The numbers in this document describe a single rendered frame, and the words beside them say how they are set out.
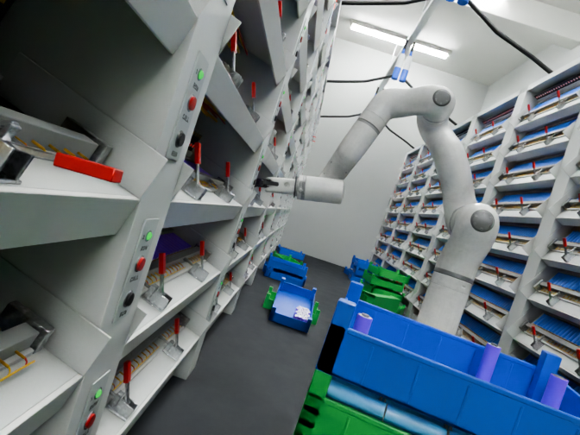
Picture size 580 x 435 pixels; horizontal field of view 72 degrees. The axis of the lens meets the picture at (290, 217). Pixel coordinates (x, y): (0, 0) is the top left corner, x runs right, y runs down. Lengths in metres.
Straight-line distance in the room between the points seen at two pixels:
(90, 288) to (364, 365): 0.30
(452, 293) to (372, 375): 0.88
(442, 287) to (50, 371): 1.08
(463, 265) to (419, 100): 0.53
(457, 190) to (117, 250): 1.12
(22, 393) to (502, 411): 0.45
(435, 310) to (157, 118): 1.06
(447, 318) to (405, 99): 0.69
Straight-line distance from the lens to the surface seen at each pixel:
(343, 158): 1.36
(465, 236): 1.28
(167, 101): 0.44
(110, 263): 0.46
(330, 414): 0.48
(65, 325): 0.49
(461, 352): 0.66
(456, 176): 1.36
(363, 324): 0.47
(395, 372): 0.46
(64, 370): 0.49
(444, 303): 1.31
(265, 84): 1.16
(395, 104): 1.39
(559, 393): 0.59
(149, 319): 0.67
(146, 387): 0.89
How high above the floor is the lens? 0.56
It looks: 2 degrees down
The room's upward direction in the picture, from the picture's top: 18 degrees clockwise
